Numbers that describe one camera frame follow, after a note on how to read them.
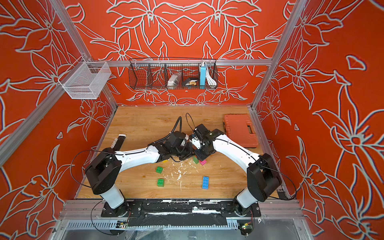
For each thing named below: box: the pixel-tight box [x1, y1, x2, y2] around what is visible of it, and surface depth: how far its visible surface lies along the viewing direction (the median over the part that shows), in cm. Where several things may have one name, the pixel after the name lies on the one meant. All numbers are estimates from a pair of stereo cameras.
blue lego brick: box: [202, 176, 210, 190], surface depth 82 cm
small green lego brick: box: [155, 166, 163, 174], surface depth 87 cm
